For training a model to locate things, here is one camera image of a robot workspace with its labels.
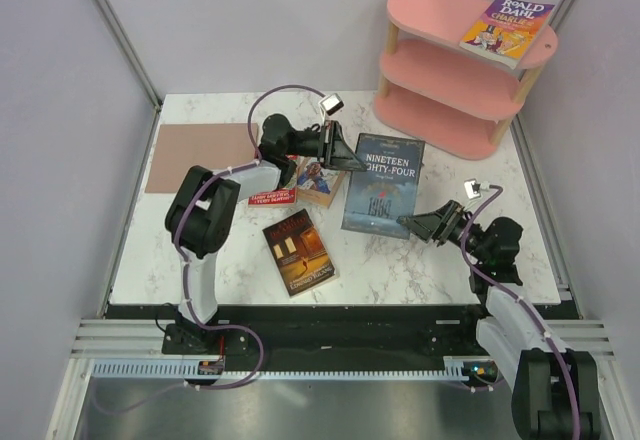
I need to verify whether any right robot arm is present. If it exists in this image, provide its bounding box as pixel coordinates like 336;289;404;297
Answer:
397;201;602;439

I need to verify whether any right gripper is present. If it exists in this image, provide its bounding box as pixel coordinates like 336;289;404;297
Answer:
397;199;489;262

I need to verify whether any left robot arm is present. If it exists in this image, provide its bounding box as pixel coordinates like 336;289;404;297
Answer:
165;113;366;353

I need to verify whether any tan Othello book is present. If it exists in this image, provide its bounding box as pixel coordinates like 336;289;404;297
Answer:
296;158;346;208

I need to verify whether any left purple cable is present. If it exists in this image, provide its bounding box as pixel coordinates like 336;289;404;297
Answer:
89;84;329;415

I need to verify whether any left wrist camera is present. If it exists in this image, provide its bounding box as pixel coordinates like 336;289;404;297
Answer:
319;93;344;116

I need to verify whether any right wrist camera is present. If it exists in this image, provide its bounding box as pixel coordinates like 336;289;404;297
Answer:
463;179;482;199

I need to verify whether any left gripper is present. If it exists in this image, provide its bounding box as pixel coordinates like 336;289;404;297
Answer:
284;121;368;173

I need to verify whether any white slotted cable duct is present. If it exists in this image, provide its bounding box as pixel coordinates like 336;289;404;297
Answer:
91;358;498;381

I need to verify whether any red Treehouse book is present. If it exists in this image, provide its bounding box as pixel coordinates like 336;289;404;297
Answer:
248;155;299;207

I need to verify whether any Roald Dahl Charlie book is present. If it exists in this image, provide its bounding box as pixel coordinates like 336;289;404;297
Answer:
459;0;555;69

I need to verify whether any brown Edward Tulane book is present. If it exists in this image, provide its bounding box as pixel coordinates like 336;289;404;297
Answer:
263;209;338;298

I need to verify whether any brown cardboard file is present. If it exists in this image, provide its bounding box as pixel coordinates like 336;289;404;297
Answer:
145;123;254;194

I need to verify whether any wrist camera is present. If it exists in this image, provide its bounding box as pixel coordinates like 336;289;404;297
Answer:
463;179;482;199
319;93;344;116

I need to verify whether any pink three-tier shelf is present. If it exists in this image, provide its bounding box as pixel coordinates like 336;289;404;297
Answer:
374;0;558;160

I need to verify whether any blue Nineteen Eighty-Four book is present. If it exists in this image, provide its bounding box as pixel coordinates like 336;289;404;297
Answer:
341;133;425;240

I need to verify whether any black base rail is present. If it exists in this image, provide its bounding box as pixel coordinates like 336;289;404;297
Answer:
106;303;488;358

